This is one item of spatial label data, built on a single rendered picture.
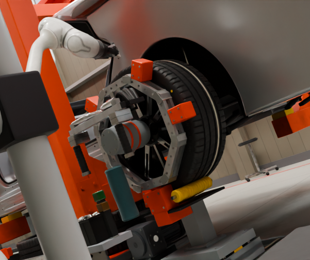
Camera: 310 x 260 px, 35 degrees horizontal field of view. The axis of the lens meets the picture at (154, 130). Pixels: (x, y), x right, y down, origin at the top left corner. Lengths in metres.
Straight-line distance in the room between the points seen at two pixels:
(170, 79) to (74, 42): 0.46
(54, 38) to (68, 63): 7.99
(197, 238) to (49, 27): 1.21
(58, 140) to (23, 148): 2.41
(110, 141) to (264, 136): 5.45
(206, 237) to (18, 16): 1.56
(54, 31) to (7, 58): 1.93
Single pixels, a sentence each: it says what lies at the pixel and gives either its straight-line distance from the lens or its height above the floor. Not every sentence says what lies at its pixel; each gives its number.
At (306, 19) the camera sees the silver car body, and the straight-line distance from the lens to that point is 2.28.
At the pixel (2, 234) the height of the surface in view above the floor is 0.59.
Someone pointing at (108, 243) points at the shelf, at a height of 0.44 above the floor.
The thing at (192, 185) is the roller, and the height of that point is 0.53.
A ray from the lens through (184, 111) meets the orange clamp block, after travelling 2.14.
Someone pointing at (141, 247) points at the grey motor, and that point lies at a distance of 2.70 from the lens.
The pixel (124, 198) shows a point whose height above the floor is 0.59.
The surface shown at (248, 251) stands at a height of 0.14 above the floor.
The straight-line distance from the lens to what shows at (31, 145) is 0.33.
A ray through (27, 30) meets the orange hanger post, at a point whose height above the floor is 1.63.
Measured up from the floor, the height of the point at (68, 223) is 0.66.
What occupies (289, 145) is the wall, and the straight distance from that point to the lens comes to 7.43.
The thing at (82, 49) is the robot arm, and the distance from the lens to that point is 2.19.
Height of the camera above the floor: 0.67
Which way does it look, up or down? 4 degrees up
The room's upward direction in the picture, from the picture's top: 21 degrees counter-clockwise
